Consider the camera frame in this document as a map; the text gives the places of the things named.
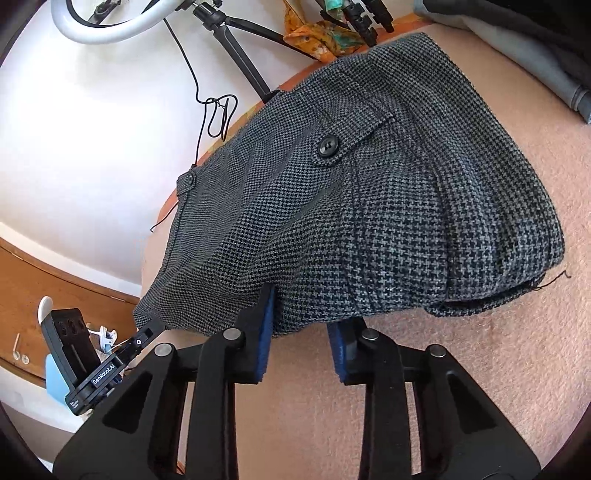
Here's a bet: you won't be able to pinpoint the white ring light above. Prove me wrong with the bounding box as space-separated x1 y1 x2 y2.
50 0 197 46

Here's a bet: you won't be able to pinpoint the small white clip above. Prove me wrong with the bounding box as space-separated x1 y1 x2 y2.
88 325 122 357

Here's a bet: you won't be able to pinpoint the thin black cable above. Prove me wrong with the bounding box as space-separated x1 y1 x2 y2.
148 18 239 232

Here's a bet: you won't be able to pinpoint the black tripod stand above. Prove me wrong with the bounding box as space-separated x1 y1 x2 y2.
190 0 298 103

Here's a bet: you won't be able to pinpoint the orange patterned cloth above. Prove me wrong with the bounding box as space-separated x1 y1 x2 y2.
283 0 385 64

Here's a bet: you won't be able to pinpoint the grey cloth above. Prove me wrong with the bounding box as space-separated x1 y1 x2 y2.
412 0 591 121

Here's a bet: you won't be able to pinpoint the grey houndstooth pants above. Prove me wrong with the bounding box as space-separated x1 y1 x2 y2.
132 32 571 340

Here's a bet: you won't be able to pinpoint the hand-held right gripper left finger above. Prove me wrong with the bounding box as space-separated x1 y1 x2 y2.
53 282 278 480

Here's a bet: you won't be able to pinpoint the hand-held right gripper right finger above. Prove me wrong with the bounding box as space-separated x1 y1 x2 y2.
327 318 542 480

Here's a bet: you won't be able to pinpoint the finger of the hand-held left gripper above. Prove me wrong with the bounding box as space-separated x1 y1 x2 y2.
119 318 166 361

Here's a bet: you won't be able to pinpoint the grey tube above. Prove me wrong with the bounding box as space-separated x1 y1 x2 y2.
560 78 591 124

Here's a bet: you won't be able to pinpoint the pink blanket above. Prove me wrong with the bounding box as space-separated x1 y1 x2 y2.
140 13 591 480

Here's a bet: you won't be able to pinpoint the folded black tripod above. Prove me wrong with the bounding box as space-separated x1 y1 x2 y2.
318 0 396 47

